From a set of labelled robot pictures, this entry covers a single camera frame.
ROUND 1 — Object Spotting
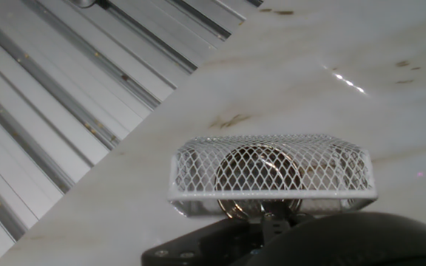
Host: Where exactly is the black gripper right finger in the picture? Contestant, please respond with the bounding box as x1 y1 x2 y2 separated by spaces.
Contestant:
274 210 316 241

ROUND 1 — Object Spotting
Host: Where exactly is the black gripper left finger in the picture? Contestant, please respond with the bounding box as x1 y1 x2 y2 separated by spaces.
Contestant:
141 212 276 266

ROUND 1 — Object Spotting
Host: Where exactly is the small round metal plate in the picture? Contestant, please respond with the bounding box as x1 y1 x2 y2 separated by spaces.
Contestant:
214 143 305 221

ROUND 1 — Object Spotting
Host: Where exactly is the marble pattern sheet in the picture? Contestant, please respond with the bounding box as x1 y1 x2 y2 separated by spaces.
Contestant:
0 0 426 266

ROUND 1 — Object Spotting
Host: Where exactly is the white wire mesh basket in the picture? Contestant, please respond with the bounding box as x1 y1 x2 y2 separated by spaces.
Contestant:
166 133 379 219

